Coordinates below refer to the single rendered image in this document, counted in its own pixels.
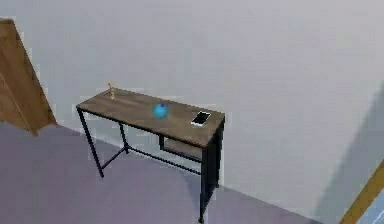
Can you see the brown wooden door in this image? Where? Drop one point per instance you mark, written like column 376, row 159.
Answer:
column 18, row 83

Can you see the small golden figurine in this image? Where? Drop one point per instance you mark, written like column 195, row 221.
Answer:
column 111, row 91

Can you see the brown black-framed desk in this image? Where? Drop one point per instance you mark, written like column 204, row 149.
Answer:
column 140, row 111

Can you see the white-edged black phone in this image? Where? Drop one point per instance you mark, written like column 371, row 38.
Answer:
column 201, row 118

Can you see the brown-framed door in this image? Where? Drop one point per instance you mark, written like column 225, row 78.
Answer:
column 368, row 196

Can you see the blue round ball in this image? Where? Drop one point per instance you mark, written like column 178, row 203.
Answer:
column 160, row 111

